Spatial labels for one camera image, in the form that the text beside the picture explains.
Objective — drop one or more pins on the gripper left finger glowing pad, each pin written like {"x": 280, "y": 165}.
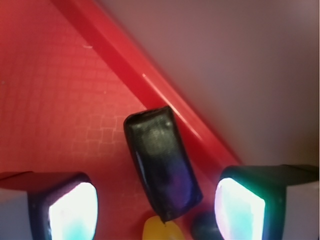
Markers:
{"x": 47, "y": 206}

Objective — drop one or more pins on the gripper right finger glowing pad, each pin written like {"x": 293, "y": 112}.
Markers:
{"x": 278, "y": 202}

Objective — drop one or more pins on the black box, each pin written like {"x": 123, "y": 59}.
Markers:
{"x": 162, "y": 163}

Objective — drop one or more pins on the dark blue oval toy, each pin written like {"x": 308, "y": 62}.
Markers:
{"x": 204, "y": 227}

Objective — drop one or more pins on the yellow rubber duck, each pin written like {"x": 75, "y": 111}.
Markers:
{"x": 155, "y": 229}

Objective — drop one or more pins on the orange plastic tray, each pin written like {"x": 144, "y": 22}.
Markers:
{"x": 69, "y": 76}

